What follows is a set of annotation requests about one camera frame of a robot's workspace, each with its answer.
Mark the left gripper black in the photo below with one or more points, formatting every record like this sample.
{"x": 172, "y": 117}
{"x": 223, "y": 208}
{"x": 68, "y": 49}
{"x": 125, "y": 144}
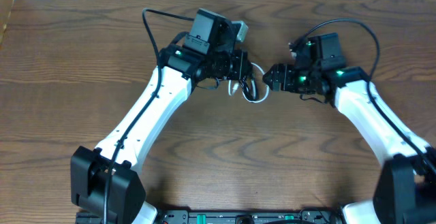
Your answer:
{"x": 243, "y": 65}

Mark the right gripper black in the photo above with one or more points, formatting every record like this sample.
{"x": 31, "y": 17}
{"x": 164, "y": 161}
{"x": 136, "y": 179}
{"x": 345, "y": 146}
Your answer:
{"x": 284, "y": 77}

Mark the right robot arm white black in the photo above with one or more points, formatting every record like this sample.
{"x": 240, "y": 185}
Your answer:
{"x": 405, "y": 191}

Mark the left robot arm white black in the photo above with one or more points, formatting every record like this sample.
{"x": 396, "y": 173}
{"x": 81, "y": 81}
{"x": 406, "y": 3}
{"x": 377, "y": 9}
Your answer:
{"x": 105, "y": 180}

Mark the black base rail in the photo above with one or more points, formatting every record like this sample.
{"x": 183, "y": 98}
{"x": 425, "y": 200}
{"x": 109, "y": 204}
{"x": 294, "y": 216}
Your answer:
{"x": 306, "y": 215}

